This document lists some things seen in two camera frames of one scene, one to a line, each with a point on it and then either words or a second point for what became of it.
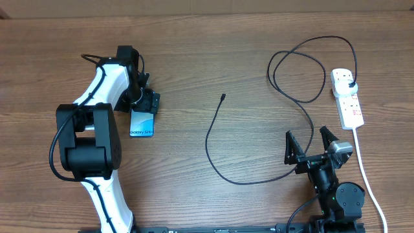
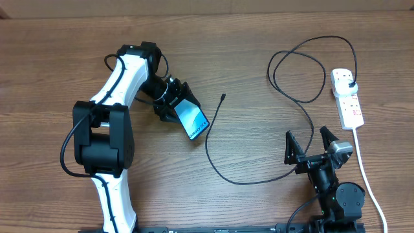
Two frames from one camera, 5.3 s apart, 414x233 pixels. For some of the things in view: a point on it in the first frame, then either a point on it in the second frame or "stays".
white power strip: (347, 108) stays
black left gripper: (149, 102) -> (180, 90)
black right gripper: (293, 154) stays
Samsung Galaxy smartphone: (141, 123) -> (191, 118)
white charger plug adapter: (345, 87) stays
